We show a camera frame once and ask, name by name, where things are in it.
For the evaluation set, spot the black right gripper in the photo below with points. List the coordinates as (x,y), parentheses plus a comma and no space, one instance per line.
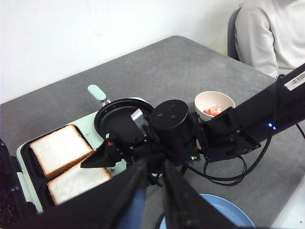
(168,134)

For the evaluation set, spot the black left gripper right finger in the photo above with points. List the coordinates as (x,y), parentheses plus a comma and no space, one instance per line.
(184,208)

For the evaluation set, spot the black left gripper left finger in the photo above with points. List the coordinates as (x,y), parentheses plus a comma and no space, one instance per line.
(116,204)

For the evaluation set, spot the white bread slice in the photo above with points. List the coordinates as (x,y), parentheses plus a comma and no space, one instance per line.
(76,181)
(60,150)

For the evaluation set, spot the beige ceramic bowl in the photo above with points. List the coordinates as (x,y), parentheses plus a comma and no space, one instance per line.
(209,104)

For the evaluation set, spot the mint green sandwich maker lid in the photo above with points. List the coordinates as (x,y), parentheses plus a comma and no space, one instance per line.
(13,206)

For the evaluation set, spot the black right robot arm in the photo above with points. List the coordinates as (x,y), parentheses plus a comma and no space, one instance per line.
(241,130)

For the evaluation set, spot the mint green breakfast maker base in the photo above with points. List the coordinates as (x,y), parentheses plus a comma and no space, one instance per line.
(32,179)

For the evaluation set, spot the pink shrimp pieces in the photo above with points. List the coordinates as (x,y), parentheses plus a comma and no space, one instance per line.
(213,110)

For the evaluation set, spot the blue round plate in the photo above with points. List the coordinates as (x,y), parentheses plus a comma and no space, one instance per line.
(136,196)

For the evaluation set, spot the black round frying pan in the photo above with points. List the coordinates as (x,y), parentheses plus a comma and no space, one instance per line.
(117,115)

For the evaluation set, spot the dark office chair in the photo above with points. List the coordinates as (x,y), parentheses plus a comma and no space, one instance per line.
(231,48)

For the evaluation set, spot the person in white hoodie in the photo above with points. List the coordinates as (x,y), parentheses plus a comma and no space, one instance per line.
(270,35)

